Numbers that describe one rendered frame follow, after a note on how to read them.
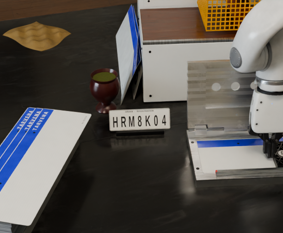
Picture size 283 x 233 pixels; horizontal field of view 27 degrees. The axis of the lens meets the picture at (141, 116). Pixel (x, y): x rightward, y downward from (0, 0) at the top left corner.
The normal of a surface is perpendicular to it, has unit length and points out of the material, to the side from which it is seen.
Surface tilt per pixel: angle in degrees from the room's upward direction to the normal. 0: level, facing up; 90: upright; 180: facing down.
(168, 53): 90
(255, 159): 0
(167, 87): 90
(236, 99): 76
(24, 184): 0
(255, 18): 53
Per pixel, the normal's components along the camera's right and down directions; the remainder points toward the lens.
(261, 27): -0.52, 0.03
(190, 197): -0.02, -0.83
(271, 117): 0.04, 0.37
